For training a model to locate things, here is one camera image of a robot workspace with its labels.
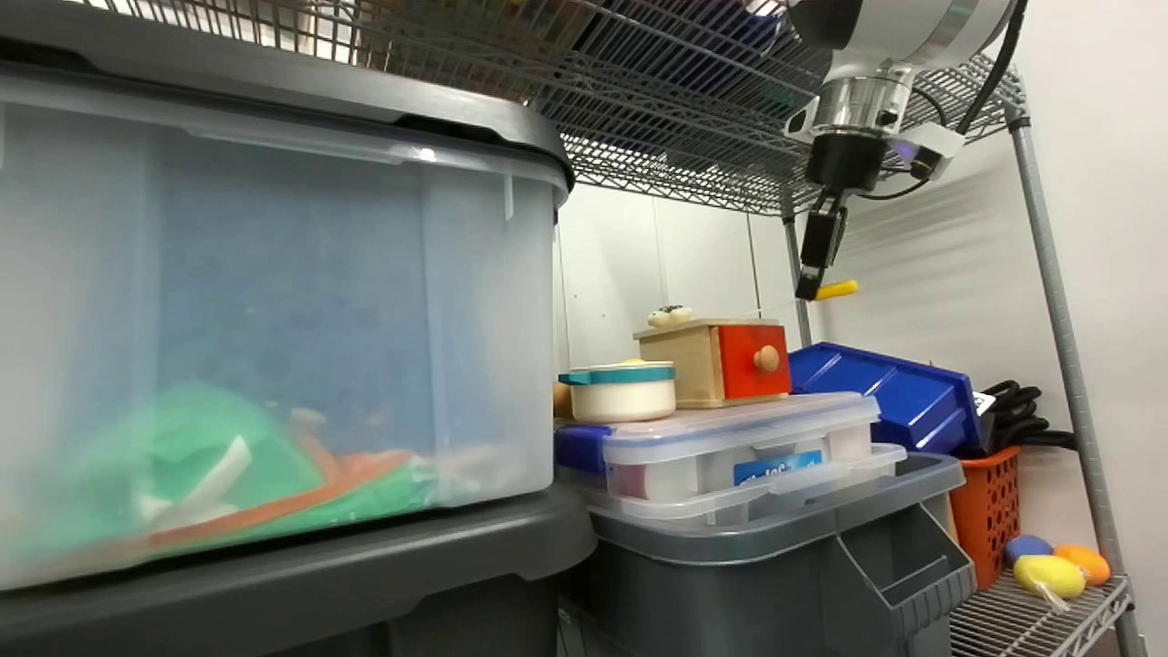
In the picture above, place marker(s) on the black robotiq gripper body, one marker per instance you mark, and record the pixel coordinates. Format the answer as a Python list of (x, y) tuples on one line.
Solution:
[(843, 164)]

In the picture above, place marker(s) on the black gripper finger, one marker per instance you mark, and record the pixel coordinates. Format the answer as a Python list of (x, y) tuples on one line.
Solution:
[(810, 261), (836, 232)]

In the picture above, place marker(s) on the yellow toy food piece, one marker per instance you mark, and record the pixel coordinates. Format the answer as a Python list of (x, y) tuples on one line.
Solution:
[(840, 291)]

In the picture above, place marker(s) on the red drawer with wooden knob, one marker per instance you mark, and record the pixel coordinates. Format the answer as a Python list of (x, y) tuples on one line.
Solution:
[(742, 369)]

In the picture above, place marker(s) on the blue plastic bin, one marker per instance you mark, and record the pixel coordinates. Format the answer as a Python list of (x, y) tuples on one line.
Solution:
[(895, 395)]

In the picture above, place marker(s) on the red wooden box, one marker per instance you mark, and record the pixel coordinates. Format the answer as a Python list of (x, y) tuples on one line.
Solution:
[(679, 367)]

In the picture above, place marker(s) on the clear flat container blue rim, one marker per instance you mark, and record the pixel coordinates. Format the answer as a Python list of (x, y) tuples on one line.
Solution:
[(731, 443)]

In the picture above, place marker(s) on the clear flat storage container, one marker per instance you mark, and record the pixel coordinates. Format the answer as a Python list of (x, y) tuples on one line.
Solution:
[(870, 480)]

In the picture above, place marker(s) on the orange perforated basket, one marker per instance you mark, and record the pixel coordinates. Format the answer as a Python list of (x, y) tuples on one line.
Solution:
[(986, 513)]

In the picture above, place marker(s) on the large grey tote bin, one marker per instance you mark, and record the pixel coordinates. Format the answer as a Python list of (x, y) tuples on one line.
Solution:
[(731, 595)]

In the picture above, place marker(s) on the blue soft toy ball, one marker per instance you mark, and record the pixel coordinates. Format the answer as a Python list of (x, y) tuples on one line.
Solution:
[(1027, 549)]

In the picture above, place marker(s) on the yellow soft toy ball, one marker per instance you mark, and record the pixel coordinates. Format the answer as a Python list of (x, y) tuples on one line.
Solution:
[(1048, 576)]

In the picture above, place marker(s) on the orange soft toy ball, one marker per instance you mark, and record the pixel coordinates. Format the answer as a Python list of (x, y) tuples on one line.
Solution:
[(1084, 564)]

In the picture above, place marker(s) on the clear tote with dark lid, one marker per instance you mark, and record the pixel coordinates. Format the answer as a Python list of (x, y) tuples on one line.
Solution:
[(303, 306)]

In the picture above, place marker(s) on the dark grey tote bin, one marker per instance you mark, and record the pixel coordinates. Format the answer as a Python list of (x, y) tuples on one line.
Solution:
[(366, 586)]

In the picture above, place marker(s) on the green fabric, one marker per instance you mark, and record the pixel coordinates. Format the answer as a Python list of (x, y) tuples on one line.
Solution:
[(183, 463)]

